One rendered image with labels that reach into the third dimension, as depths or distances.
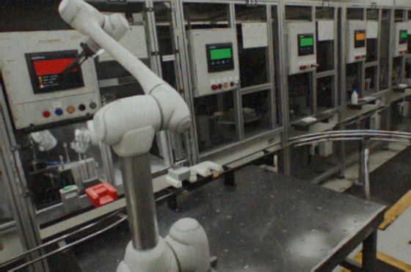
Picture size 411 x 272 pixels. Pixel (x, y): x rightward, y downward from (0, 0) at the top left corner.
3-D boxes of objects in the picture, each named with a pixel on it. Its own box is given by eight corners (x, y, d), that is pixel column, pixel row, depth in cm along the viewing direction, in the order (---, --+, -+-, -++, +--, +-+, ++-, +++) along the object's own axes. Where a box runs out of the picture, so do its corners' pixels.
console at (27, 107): (17, 130, 139) (-9, 31, 128) (12, 123, 161) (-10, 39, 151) (102, 113, 163) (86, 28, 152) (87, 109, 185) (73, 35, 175)
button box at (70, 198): (66, 213, 148) (62, 192, 145) (63, 208, 154) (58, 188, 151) (82, 207, 153) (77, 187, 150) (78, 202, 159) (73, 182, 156)
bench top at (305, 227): (159, 423, 81) (157, 412, 80) (69, 248, 164) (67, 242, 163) (386, 212, 167) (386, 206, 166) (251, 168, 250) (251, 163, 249)
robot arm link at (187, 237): (218, 265, 125) (213, 221, 120) (183, 289, 114) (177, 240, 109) (196, 248, 138) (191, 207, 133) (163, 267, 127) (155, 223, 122)
